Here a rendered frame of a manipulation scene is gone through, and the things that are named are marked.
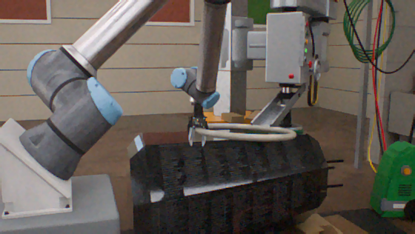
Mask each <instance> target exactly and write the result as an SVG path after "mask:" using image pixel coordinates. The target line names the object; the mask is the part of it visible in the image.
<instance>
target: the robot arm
mask: <svg viewBox="0 0 415 234"><path fill-rule="evenodd" d="M169 1H170V0H119V2H118V3H117V4H116V5H115V6H114V7H113V8H112V9H110V10H108V11H107V12H106V14H105V15H104V16H103V17H102V18H101V19H99V20H98V21H97V22H96V23H95V24H94V25H93V26H92V27H91V28H90V29H89V30H88V31H87V32H86V33H85V34H84V35H83V36H82V37H81V38H80V39H78V40H77V41H76V42H75V43H74V44H73V45H62V47H61V48H60V49H59V50H45V51H43V52H41V53H38V54H37V55H35V56H34V59H33V60H32V61H31V62H30V64H29V65H28V68H27V80H28V82H29V84H30V86H31V87H32V90H33V92H34V93H35V94H36V95H38V97H39V98H40V99H41V100H42V101H43V102H44V103H45V104H46V105H47V107H48V108H49V110H50V111H52V113H53V114H52V115H51V116H50V117H49V119H48V120H46V122H44V123H43V124H39V125H37V126H35V127H32V128H31V129H29V130H26V131H25V132H24V133H23V134H22V135H20V136H19V140H20V142H21V144H22V145H23V146H24V148H25V149H26V151H27V152H28V153H29V154H30V155H31V156H32V157H33V158H34V159H35V160H36V161H37V162H38V163H40V165H41V166H42V167H43V168H45V169H46V170H47V171H48V172H51V173H52V174H53V175H55V176H56V177H58V178H60V179H61V180H64V181H68V180H69V179H70V178H71V176H72V175H73V174H74V173H75V171H76V168H77V166H78V164H79V161H80V159H81V157H82V156H83V155H84V154H85V153H86V152H87V151H89V149H90V148H91V147H92V146H93V145H94V144H95V143H96V142H97V141H98V140H99V139H100V138H101V137H102V136H103V135H104V134H105V133H106V132H107V131H108V130H109V129H110V128H111V127H112V126H113V125H115V124H116V122H117V121H118V120H119V119H120V118H121V117H122V111H123V109H122V108H121V106H120V105H119V103H118V102H117V101H116V100H115V98H114V97H112V96H111V94H110V93H109V92H108V91H107V90H106V89H105V88H104V87H103V85H102V84H100V82H99V81H98V80H97V71H98V69H99V68H100V67H101V66H102V65H103V64H104V63H105V62H106V61H107V60H108V59H109V58H110V57H112V56H113V54H114V53H115V52H116V51H117V50H118V49H119V48H120V47H121V46H122V45H123V44H124V43H126V42H127V41H128V40H129V39H130V38H131V37H132V36H133V35H134V34H135V33H136V32H137V31H138V30H139V29H140V28H141V27H143V26H144V25H145V24H146V23H147V22H148V21H149V20H150V19H151V18H152V17H153V16H154V15H155V14H156V13H157V12H158V11H160V10H161V9H162V8H163V7H164V6H165V5H166V4H167V3H168V2H169ZM202 1H203V2H204V3H203V11H202V26H201V34H200V42H199V57H198V66H192V67H191V68H183V67H180V68H176V69H175V70H174V71H173V72H172V74H171V77H170V80H171V83H172V85H173V86H174V87H175V88H177V89H182V90H183V91H184V92H186V93H187V94H188V95H189V96H190V102H192V106H194V107H193V115H191V117H190V118H191V120H189V124H188V126H187V131H188V136H189V141H190V144H191V146H192V143H193V140H192V139H193V134H194V132H195V129H194V127H201V128H204V129H207V130H208V124H207V121H206V116H204V109H203V108H205V109H210V108H211V107H213V106H214V105H215V104H216V103H217V101H218V100H219V98H220V94H219V92H217V91H216V82H217V77H218V72H219V62H220V58H221V48H222V39H223V33H224V28H225V19H226V15H227V9H228V4H230V3H231V2H232V0H202Z"/></svg>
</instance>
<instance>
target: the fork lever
mask: <svg viewBox="0 0 415 234"><path fill-rule="evenodd" d="M292 88H299V89H298V91H297V92H296V93H295V94H294V96H293V97H291V98H290V100H289V101H288V103H287V104H286V105H285V106H284V107H283V106H276V104H277V103H278V101H279V100H280V98H279V93H280V92H281V91H282V90H280V91H279V92H278V93H277V94H276V96H275V97H273V98H272V100H271V101H270V102H269V103H268V104H267V105H266V106H265V107H264V109H263V111H261V112H260V113H259V114H258V115H257V116H256V117H255V118H254V119H253V120H252V122H251V123H250V125H251V126H253V125H259V126H270V127H277V125H279V123H280V122H281V121H282V119H283V118H284V117H285V116H286V115H287V114H288V111H290V109H291V108H292V106H293V105H295V103H296V102H297V101H298V99H299V98H300V96H301V95H302V94H303V93H304V91H305V88H306V83H304V84H302V85H295V87H292Z"/></svg>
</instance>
